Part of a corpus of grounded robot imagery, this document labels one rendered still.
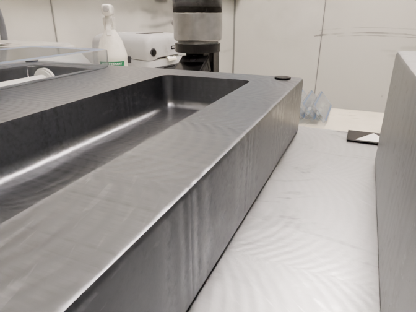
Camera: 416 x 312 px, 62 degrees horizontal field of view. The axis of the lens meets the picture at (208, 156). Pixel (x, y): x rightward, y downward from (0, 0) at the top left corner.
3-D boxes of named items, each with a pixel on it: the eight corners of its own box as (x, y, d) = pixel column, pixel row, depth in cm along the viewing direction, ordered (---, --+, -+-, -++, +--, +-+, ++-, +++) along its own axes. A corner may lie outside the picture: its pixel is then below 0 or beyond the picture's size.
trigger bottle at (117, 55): (104, 94, 105) (93, 4, 96) (131, 93, 106) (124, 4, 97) (99, 100, 97) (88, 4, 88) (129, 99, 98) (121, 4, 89)
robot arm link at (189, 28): (212, 13, 48) (160, 13, 51) (211, 47, 50) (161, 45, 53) (228, 13, 55) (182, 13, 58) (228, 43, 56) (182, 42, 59)
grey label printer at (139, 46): (93, 86, 116) (87, 33, 109) (133, 77, 132) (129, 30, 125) (153, 94, 105) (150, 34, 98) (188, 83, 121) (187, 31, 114)
